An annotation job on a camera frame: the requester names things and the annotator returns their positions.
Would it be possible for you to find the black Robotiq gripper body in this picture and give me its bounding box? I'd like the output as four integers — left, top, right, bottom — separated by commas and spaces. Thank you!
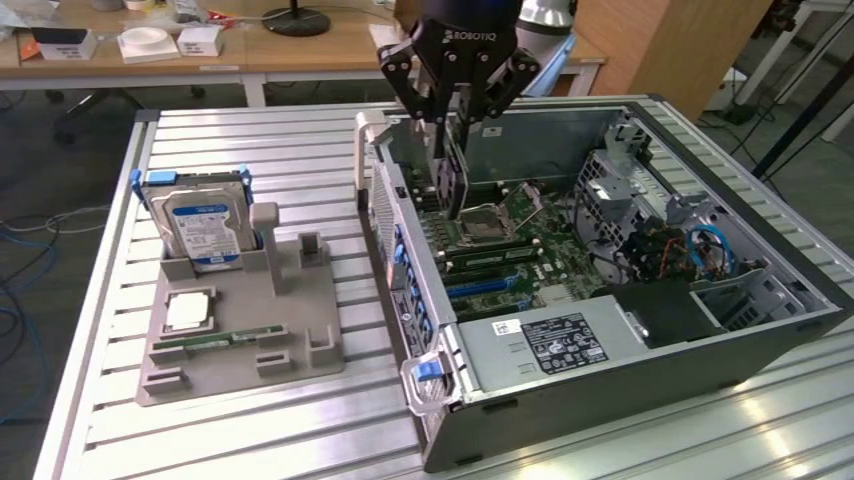
407, 18, 520, 96

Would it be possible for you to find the black low-profile Nvidia GPU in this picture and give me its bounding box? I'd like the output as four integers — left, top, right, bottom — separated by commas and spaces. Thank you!
409, 117, 472, 221

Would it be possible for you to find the white booklet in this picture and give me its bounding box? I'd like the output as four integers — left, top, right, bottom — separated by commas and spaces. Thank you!
368, 22, 419, 61

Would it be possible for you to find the brown cardboard box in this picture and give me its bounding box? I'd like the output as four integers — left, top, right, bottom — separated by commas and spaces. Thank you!
392, 0, 425, 32

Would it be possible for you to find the black round lamp base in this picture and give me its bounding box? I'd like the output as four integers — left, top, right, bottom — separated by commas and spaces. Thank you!
261, 0, 333, 37

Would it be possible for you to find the wooden cabinet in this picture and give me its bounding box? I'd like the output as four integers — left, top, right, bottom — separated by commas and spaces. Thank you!
572, 0, 775, 121

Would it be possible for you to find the CPU socket cover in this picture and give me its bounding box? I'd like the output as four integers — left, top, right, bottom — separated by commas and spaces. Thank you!
503, 182, 543, 236

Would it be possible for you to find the metal disk bay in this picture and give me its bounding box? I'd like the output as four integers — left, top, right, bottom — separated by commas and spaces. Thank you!
572, 147, 668, 241
690, 267, 782, 326

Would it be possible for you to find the CPU socket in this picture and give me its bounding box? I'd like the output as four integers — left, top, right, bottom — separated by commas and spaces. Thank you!
452, 204, 519, 246

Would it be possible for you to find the white labelled box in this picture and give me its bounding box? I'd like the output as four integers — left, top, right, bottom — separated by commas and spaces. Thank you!
176, 25, 225, 58

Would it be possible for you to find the installed RAM stick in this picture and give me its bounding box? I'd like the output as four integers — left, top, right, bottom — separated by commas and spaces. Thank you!
444, 244, 539, 270

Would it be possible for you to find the white tray on desk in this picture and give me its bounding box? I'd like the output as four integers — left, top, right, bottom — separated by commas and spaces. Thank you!
117, 27, 181, 65

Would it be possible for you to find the green motherboard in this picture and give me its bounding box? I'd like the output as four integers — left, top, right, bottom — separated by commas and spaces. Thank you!
399, 164, 601, 321

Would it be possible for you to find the hard disk in blue caddy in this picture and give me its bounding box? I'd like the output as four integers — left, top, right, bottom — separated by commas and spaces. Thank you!
125, 167, 268, 274

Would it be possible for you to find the blue expansion slot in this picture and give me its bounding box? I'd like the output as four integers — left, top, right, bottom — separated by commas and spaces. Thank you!
445, 278, 523, 300

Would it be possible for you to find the black stand pole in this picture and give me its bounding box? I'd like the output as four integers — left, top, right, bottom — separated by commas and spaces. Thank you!
750, 29, 854, 181

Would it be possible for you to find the black office chair base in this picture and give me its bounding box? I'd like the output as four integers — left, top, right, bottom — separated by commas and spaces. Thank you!
49, 87, 145, 146

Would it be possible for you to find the grey plastic parts rack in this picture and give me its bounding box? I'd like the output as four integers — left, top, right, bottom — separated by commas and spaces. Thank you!
134, 202, 348, 409

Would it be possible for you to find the white box with black top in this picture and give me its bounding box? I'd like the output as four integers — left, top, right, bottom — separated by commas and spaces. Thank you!
30, 27, 98, 61

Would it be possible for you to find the grey power supply unit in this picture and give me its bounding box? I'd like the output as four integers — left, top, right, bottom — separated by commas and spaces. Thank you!
456, 294, 652, 394

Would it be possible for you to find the silver CPU chip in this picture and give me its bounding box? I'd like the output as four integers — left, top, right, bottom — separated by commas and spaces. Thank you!
162, 294, 218, 331

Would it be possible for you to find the green RAM stick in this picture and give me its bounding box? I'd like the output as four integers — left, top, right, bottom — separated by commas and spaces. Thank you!
152, 324, 285, 351

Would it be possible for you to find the open black PC case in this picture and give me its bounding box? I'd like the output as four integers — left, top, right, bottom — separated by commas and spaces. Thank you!
352, 94, 854, 474

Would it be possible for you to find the red wire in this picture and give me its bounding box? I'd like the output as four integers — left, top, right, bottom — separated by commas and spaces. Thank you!
656, 237, 690, 281

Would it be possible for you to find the blue wire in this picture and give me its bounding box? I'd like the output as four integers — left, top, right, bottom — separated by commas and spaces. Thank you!
686, 224, 736, 279

